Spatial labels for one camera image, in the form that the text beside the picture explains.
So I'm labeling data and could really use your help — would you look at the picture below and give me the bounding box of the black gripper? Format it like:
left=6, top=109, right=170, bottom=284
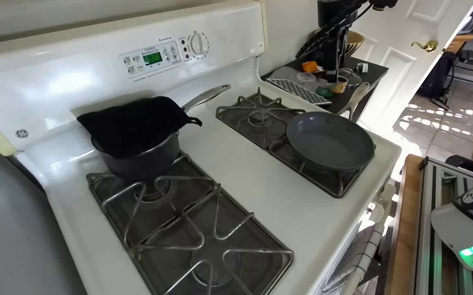
left=316, top=0, right=360, bottom=35

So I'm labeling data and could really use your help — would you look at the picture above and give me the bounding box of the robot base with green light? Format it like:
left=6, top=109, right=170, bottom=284
left=429, top=174, right=473, bottom=276

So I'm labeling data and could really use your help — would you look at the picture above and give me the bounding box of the white round stove knob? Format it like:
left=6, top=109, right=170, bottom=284
left=185, top=30, right=211, bottom=59

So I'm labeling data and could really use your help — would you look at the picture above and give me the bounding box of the white gas stove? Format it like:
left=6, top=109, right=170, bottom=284
left=0, top=0, right=404, bottom=295

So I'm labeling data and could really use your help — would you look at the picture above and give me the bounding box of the stove digital control panel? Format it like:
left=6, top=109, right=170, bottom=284
left=118, top=38, right=183, bottom=81

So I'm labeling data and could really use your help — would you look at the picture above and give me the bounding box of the zebra patterned bowl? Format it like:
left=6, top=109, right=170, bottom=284
left=343, top=30, right=366, bottom=58

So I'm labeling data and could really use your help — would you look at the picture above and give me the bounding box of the small orange object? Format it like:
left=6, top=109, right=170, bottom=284
left=299, top=59, right=324, bottom=76

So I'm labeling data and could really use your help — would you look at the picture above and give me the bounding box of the small tan cup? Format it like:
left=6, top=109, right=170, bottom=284
left=330, top=74, right=352, bottom=95

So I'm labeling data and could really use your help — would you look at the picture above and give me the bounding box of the grid patterned mat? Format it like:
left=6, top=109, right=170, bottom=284
left=267, top=77, right=332, bottom=107

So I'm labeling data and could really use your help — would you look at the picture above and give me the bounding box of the white panel door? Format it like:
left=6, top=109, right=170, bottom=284
left=348, top=0, right=473, bottom=145

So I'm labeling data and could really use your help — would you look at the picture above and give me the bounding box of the wooden table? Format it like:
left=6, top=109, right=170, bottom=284
left=445, top=33, right=473, bottom=56

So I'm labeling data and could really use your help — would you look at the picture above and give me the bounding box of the grey frying pan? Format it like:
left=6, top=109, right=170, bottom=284
left=285, top=81, right=378, bottom=174

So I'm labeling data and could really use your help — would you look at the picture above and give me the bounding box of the small double burner grate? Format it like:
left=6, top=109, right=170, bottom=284
left=214, top=87, right=376, bottom=200

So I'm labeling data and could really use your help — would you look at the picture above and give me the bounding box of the wooden board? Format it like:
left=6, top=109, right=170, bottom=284
left=384, top=154, right=429, bottom=295

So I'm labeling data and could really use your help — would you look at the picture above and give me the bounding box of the black cloth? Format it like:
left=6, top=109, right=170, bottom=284
left=75, top=95, right=203, bottom=161

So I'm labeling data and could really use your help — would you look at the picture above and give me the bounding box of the checked kitchen towel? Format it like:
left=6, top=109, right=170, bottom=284
left=322, top=223, right=384, bottom=295

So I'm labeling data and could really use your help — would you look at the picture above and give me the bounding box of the metal slatted rack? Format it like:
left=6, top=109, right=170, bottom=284
left=414, top=158, right=473, bottom=295

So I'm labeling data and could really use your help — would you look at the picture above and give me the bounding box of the large double burner grate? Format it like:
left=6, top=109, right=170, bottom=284
left=85, top=154, right=296, bottom=295

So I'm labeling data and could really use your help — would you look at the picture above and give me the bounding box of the brass door handle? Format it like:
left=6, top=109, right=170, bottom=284
left=409, top=38, right=440, bottom=54

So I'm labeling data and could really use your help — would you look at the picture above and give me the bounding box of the dark saucepan with metal handle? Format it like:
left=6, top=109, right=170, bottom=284
left=90, top=84, right=232, bottom=182

